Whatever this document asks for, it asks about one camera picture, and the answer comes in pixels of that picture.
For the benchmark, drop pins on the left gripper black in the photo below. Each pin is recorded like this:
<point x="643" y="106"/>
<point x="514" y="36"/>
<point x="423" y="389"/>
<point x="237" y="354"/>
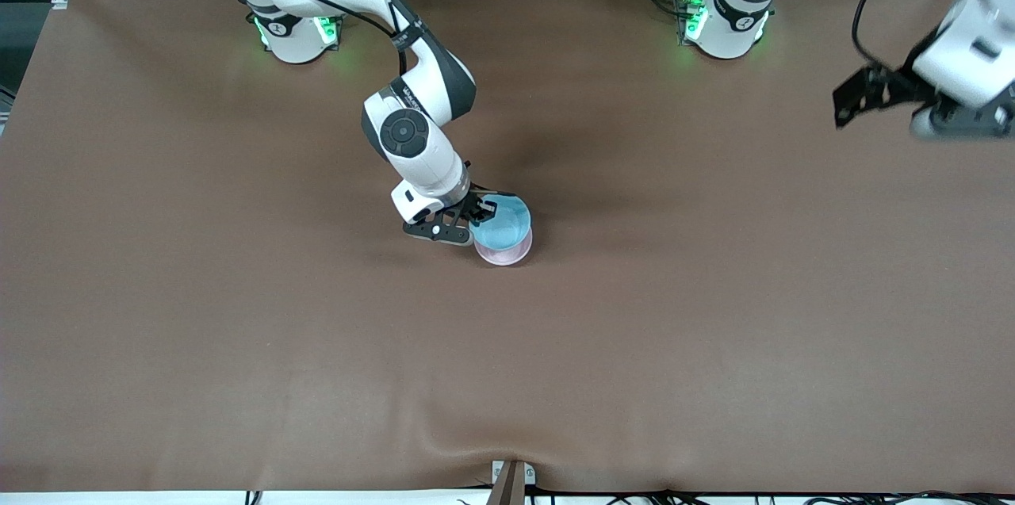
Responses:
<point x="902" y="83"/>

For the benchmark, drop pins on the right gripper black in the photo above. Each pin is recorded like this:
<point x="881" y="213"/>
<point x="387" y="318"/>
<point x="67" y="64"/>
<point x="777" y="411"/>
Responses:
<point x="471" y="204"/>

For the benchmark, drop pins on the blue bowl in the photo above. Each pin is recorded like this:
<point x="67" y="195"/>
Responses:
<point x="507" y="223"/>

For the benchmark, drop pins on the pink bowl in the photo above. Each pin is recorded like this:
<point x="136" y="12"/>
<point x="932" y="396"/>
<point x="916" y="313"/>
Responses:
<point x="503" y="257"/>

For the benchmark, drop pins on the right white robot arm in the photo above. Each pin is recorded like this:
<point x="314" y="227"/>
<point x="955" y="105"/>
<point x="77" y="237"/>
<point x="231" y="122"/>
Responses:
<point x="412" y="132"/>

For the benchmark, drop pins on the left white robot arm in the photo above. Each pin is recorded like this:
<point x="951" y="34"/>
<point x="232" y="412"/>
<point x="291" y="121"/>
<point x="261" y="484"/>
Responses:
<point x="733" y="21"/>

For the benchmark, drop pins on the brown table cover cloth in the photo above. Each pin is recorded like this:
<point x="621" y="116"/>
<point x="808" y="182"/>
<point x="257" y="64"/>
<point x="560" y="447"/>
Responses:
<point x="507" y="370"/>

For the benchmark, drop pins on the grey metal bracket plate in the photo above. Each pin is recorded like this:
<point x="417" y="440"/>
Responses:
<point x="530" y="475"/>

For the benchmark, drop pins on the brown camera pole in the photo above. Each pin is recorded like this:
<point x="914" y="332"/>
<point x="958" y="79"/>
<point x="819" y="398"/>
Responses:
<point x="507" y="489"/>

